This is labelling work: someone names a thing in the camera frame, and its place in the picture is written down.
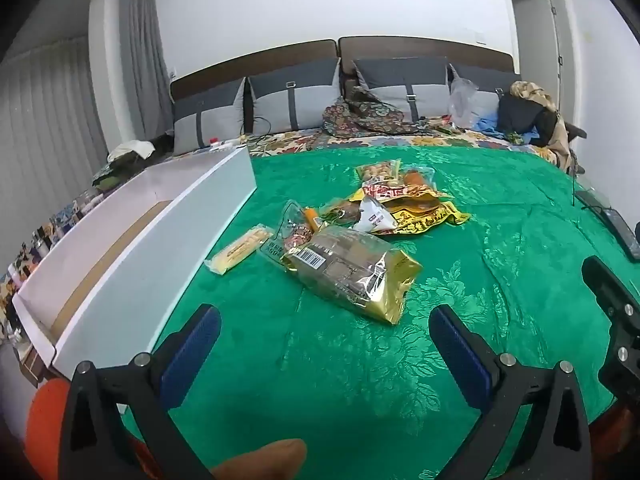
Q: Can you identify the large yellow snack bag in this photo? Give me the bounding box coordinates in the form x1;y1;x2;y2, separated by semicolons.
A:
378;200;471;235

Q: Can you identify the black power strip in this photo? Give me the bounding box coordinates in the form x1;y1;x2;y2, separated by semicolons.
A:
574;191;640;262

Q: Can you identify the pale yellow snack bar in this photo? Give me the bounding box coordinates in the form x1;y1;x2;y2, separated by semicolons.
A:
204;224;273;275

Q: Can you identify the clear plastic bag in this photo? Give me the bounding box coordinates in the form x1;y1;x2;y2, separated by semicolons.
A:
449;77;478;128

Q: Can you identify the black bag with scarf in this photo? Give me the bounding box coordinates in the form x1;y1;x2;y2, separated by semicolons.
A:
497;81;587;172

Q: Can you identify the yellow red snack bag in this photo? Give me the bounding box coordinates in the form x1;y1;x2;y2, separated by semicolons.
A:
348;182;447;204

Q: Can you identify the grey curtain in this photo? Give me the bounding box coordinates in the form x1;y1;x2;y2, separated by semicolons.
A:
119;0;172;140

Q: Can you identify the gold clear snack bag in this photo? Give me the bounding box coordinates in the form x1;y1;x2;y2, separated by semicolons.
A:
285;226;422;325

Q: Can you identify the grey pillow far left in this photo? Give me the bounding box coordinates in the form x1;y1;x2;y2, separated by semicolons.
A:
174;78;245;155

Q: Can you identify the white red snack packet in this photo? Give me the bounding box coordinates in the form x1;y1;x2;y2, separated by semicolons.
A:
352;195;397;234

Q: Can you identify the brown headboard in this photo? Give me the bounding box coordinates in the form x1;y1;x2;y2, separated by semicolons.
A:
170;36;515;100

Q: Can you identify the green bedspread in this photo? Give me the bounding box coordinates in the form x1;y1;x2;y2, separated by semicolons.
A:
162;148;639;479

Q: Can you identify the white cloth on pile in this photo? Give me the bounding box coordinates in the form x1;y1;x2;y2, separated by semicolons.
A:
107;140;155;164

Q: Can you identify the grey pillow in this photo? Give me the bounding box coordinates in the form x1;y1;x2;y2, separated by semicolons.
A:
248;58;341;136
354;56;449;122
448;63;521;126
174;78;245;155

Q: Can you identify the grey pillow far right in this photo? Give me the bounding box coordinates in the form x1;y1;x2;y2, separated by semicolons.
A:
448;63;521;126

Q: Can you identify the floral cloth bundle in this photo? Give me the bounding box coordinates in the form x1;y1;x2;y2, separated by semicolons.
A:
322;86;447;138

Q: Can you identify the floral bedsheet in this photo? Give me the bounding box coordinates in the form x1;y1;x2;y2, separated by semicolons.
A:
245;129;556;164

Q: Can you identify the peanut snack bag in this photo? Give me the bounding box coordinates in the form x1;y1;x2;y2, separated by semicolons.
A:
356;159;401;184

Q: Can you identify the white cardboard box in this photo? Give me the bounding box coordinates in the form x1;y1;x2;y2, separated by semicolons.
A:
13;148;256;377

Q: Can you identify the green brown snack packet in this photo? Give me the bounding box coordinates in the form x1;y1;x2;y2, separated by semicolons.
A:
320;198;360;226

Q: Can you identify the clear sausage snack bag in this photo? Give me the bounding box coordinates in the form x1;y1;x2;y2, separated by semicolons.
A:
258;200;324;269

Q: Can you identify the operator hand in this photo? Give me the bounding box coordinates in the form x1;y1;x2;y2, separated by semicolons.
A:
212;439;307;480

